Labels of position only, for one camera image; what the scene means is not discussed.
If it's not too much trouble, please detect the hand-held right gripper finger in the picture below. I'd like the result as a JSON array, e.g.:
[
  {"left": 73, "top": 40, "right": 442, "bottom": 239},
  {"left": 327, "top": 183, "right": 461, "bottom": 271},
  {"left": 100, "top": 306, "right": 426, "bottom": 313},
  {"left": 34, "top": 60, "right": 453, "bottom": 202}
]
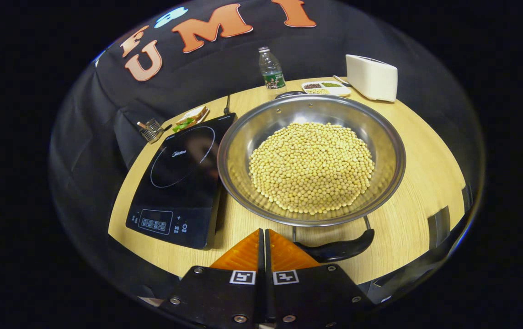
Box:
[
  {"left": 159, "top": 228, "right": 266, "bottom": 329},
  {"left": 265, "top": 228, "right": 376, "bottom": 329}
]

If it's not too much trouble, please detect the pile of soybeans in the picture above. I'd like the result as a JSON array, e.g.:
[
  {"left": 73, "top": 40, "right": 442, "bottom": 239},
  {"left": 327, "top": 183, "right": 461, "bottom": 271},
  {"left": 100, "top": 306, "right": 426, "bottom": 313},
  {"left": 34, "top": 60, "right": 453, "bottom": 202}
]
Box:
[{"left": 249, "top": 122, "right": 375, "bottom": 215}]

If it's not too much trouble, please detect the black induction cooktop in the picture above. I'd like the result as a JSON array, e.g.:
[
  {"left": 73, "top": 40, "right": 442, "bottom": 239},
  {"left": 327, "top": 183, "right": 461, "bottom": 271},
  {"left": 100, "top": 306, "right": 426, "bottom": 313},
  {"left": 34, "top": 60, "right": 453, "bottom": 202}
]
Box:
[{"left": 125, "top": 112, "right": 237, "bottom": 250}]

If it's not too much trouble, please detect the stainless steel pot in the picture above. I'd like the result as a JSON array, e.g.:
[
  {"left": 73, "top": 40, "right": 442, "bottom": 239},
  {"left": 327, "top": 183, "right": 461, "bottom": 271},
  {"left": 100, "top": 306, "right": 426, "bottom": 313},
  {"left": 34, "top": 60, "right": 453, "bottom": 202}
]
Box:
[{"left": 217, "top": 90, "right": 407, "bottom": 263}]

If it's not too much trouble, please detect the white plate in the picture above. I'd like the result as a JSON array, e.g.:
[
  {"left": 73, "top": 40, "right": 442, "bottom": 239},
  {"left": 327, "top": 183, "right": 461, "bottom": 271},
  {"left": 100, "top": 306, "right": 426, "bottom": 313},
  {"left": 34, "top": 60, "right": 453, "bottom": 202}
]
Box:
[{"left": 175, "top": 107, "right": 210, "bottom": 133}]

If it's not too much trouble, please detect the sandwich with lettuce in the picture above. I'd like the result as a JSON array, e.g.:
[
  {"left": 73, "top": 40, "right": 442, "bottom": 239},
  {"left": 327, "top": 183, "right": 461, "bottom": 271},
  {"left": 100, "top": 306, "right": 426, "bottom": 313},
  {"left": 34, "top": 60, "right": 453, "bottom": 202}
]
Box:
[{"left": 172, "top": 106, "right": 208, "bottom": 132}]

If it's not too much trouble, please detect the white divided bean dish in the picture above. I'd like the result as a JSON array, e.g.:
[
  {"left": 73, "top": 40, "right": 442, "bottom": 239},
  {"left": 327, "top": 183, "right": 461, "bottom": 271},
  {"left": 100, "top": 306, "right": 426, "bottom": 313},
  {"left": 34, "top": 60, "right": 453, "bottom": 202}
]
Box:
[{"left": 301, "top": 80, "right": 352, "bottom": 97}]

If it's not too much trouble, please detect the clear plastic water bottle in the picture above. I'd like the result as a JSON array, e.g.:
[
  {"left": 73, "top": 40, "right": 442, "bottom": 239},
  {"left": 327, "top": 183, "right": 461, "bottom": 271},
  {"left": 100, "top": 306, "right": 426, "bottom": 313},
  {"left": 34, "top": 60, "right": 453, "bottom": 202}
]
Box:
[{"left": 258, "top": 46, "right": 286, "bottom": 90}]

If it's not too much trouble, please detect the black backdrop cloth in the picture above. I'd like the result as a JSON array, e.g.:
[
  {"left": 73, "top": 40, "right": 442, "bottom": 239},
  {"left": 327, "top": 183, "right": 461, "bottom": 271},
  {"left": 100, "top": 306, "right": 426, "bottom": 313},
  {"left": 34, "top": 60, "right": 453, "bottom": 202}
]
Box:
[{"left": 49, "top": 0, "right": 484, "bottom": 284}]

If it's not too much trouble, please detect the white toaster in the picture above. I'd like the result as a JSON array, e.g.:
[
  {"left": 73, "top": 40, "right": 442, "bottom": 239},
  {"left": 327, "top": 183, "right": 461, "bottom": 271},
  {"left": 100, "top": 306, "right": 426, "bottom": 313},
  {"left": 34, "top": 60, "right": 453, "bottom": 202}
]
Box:
[{"left": 345, "top": 54, "right": 398, "bottom": 102}]

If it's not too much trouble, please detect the metal wire utensil holder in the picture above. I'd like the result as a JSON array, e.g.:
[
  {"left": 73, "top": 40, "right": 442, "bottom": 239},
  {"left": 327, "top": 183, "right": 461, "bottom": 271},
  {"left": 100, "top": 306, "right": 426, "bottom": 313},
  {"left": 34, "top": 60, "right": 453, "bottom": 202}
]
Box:
[{"left": 137, "top": 118, "right": 173, "bottom": 144}]

